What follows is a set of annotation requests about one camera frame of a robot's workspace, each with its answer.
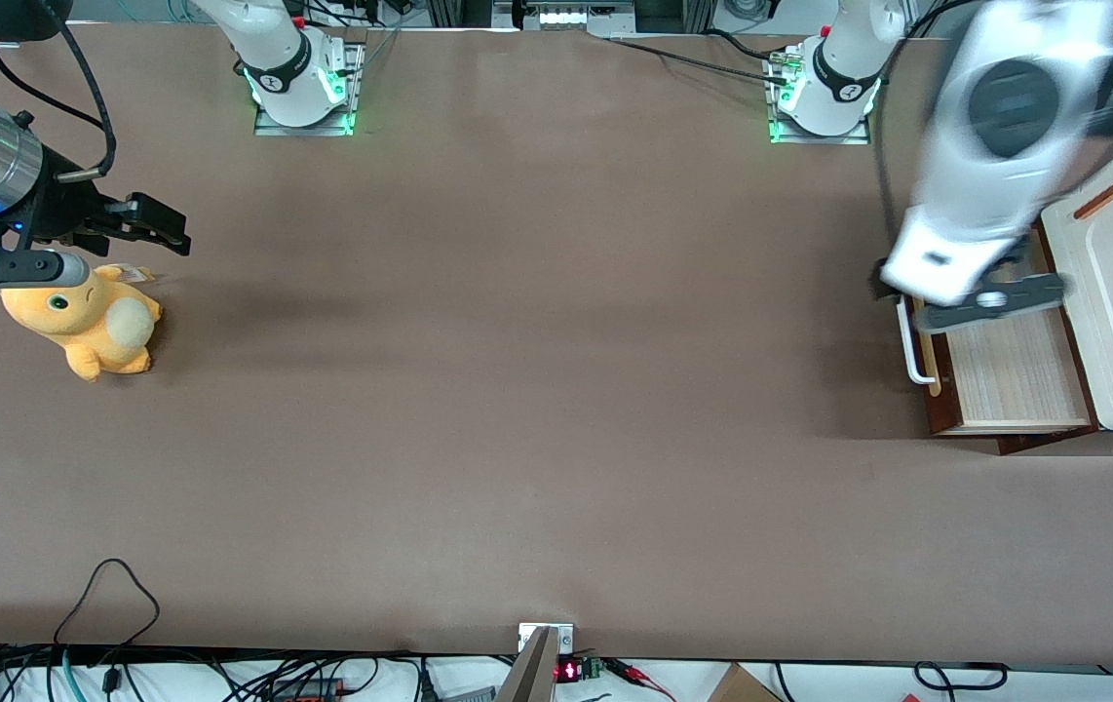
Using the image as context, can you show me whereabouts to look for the short black table cable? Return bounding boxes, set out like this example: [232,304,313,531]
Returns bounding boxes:
[706,29,789,61]

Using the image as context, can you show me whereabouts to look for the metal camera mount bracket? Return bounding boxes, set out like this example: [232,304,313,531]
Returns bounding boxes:
[496,622,576,702]

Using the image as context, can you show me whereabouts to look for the dark wood drawer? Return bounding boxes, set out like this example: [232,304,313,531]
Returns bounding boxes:
[896,291,1096,437]

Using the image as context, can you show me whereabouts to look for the copper bar handle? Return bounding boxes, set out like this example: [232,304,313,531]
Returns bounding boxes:
[1074,170,1113,219]

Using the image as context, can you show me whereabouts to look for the orange plush toy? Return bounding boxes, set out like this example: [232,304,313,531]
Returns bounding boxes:
[0,261,164,383]

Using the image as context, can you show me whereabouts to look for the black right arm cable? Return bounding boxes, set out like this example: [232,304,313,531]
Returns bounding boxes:
[0,0,119,186]

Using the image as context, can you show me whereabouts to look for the brown cardboard piece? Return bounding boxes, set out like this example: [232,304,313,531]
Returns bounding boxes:
[708,663,784,702]

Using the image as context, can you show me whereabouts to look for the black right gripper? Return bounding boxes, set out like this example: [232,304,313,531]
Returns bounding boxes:
[1,146,192,256]

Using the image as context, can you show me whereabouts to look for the long black table cable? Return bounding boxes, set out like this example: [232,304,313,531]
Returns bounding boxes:
[588,35,796,85]

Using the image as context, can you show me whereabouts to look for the orange and black device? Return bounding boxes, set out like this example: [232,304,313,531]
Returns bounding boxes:
[269,677,345,702]

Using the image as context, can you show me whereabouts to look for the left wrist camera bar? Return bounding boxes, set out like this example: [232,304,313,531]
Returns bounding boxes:
[915,273,1070,334]

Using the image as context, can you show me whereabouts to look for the flat looped black cable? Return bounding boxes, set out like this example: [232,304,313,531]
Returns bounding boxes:
[911,660,1009,693]

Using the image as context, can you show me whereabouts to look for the red clip leads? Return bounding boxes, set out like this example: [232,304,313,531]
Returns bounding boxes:
[603,660,676,702]

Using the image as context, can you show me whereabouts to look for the white drawer handle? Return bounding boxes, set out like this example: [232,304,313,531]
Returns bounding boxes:
[896,292,940,388]

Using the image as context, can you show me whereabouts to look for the black aluminium frame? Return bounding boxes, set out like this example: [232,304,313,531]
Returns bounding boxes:
[425,0,719,36]

